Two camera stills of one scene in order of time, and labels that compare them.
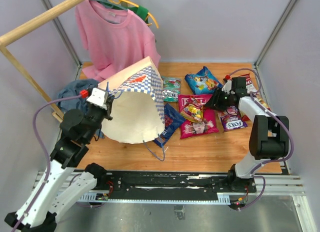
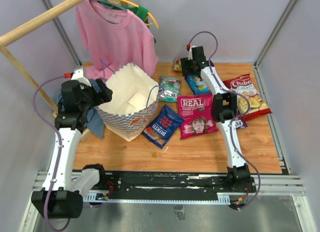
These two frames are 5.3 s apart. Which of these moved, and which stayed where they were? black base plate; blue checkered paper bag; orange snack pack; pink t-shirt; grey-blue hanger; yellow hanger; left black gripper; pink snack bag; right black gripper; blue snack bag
Moved: orange snack pack; right black gripper; blue checkered paper bag; left black gripper
Stayed: yellow hanger; blue snack bag; pink snack bag; grey-blue hanger; pink t-shirt; black base plate
